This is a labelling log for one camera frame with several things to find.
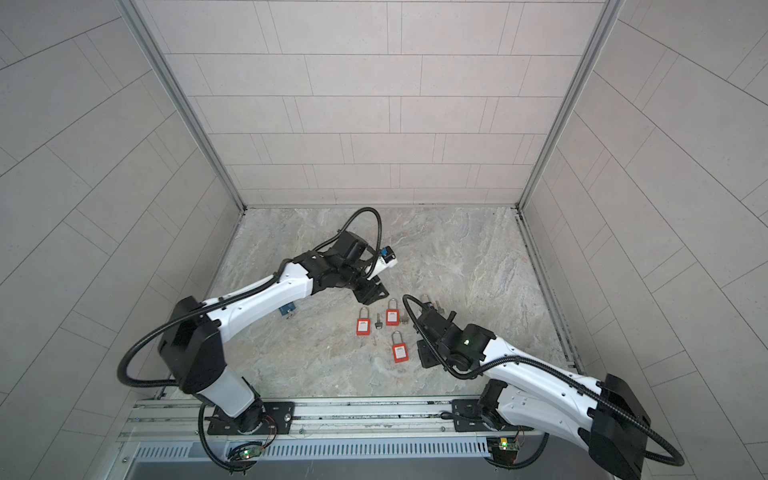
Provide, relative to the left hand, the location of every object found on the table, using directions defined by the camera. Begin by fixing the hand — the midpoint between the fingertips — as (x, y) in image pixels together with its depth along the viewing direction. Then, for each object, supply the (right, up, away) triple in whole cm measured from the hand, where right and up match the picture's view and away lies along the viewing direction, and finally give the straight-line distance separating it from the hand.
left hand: (390, 283), depth 80 cm
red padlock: (-8, -12, +5) cm, 16 cm away
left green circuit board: (-30, -34, -16) cm, 48 cm away
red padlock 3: (+3, -18, +1) cm, 19 cm away
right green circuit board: (+26, -36, -12) cm, 46 cm away
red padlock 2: (+1, -10, +7) cm, 12 cm away
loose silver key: (-4, -13, +7) cm, 16 cm away
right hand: (+8, -19, -2) cm, 21 cm away
